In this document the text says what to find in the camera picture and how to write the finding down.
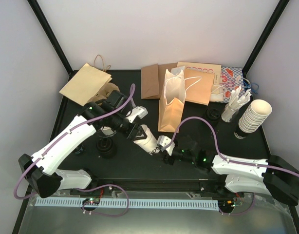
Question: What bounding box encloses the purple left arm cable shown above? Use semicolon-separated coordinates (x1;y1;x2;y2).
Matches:
13;83;136;199

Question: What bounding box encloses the black frame post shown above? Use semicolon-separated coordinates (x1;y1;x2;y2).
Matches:
242;0;290;77
27;0;73;75

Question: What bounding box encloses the orange paper bag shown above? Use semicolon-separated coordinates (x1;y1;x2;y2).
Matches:
158;68;203;133
184;69;215;105

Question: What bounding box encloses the stack of black cup lids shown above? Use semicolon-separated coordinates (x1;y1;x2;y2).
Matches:
204;108;221;126

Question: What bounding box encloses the black frame post left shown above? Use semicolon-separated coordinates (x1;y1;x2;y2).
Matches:
27;0;73;75

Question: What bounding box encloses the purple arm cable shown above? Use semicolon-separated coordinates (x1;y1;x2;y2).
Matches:
13;83;136;199
164;116;299;191

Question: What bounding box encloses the beige bag with red circles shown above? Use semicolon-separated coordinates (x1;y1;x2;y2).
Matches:
177;61;222;74

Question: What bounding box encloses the light blue cable duct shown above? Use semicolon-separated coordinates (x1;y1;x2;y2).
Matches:
35;197;219;211

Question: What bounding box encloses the white paper bag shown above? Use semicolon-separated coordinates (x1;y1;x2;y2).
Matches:
171;66;185;76

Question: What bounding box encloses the blue checkered paper bag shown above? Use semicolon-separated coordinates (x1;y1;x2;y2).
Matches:
219;67;259;103

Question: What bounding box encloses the tan paper bag with handles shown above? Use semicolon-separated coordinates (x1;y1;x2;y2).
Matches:
59;55;112;106

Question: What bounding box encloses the single white paper cup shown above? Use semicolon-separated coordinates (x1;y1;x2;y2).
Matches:
134;124;160;155

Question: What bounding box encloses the black frame post right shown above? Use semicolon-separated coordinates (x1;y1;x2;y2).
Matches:
242;0;290;77

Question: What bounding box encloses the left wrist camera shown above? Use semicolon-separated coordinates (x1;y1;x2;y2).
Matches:
126;106;148;123

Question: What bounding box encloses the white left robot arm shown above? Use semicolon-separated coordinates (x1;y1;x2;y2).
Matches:
19;90;148;198

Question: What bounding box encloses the stack of white paper cups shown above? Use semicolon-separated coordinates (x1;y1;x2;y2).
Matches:
97;126;116;138

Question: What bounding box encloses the brown kraft paper bag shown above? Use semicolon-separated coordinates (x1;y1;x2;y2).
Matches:
141;63;177;99

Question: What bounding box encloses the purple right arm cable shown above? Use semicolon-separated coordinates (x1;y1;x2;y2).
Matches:
164;116;299;191

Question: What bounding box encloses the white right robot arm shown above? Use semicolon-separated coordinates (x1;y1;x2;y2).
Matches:
157;136;299;206

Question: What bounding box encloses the stack of pulp cup carriers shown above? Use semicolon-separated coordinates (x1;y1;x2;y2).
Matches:
87;82;120;103

